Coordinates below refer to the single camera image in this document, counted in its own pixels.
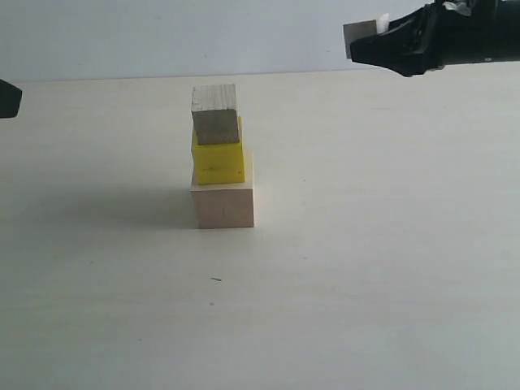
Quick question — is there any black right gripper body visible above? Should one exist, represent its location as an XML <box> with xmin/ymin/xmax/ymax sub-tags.
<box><xmin>418</xmin><ymin>1</ymin><xmax>519</xmax><ymax>72</ymax></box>

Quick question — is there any small wooden cube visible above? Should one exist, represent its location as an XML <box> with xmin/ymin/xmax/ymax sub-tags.
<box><xmin>343</xmin><ymin>19</ymin><xmax>378</xmax><ymax>59</ymax></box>

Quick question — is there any medium wooden cube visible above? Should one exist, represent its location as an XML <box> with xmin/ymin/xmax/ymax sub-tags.
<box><xmin>191</xmin><ymin>84</ymin><xmax>240</xmax><ymax>145</ymax></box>

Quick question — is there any yellow cube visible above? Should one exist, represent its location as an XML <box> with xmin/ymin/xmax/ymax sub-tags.
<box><xmin>191</xmin><ymin>116</ymin><xmax>246</xmax><ymax>185</ymax></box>

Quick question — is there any large wooden cube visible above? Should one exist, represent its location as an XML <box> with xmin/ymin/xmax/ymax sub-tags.
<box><xmin>190</xmin><ymin>147</ymin><xmax>255</xmax><ymax>229</ymax></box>

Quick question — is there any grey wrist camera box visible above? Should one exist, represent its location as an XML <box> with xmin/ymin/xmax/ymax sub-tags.
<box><xmin>440</xmin><ymin>0</ymin><xmax>475</xmax><ymax>16</ymax></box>

